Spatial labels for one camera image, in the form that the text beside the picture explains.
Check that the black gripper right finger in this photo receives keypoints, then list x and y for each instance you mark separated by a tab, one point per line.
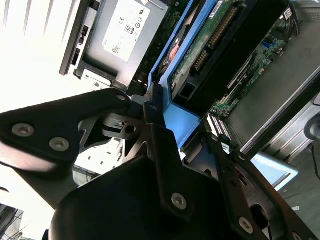
232	190

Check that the hard disk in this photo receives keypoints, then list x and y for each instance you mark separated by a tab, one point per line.
180	117

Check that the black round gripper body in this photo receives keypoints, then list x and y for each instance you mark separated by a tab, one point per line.
120	207

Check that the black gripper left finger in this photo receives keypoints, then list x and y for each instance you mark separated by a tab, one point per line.
37	135

